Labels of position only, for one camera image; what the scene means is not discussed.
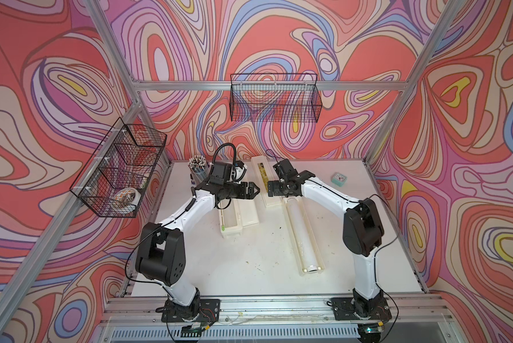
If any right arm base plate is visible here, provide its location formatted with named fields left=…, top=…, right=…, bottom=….
left=326, top=296, right=392, bottom=322

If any small teal box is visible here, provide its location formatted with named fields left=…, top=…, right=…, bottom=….
left=331, top=172, right=347, bottom=187

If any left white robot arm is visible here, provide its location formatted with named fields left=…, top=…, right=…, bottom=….
left=134, top=161, right=260, bottom=322

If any cream dispenser lid with label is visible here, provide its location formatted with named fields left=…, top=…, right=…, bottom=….
left=251, top=156, right=282, bottom=208

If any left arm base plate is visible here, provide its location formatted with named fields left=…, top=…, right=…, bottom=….
left=155, top=298, right=221, bottom=324

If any aluminium rail at front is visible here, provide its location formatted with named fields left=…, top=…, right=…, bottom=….
left=94, top=294, right=465, bottom=342

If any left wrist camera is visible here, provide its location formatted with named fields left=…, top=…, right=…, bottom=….
left=232, top=161, right=246, bottom=182

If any patterned bowl in basket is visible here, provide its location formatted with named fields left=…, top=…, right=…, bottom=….
left=111, top=188, right=142, bottom=214

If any cream wrap dispenser with label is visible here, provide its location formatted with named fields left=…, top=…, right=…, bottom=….
left=219, top=200, right=260, bottom=238

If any black wire basket wall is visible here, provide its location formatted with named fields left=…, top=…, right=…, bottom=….
left=70, top=119, right=167, bottom=218
left=229, top=71, right=323, bottom=123

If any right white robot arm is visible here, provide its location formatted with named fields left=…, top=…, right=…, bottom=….
left=268, top=159, right=385, bottom=319

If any cup of pencils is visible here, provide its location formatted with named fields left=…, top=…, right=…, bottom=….
left=188, top=155, right=210, bottom=185

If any black wire basket back wall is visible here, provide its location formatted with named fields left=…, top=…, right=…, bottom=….
left=229, top=71, right=323, bottom=123

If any black wire basket left wall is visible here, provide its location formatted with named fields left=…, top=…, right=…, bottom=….
left=70, top=119, right=167, bottom=218

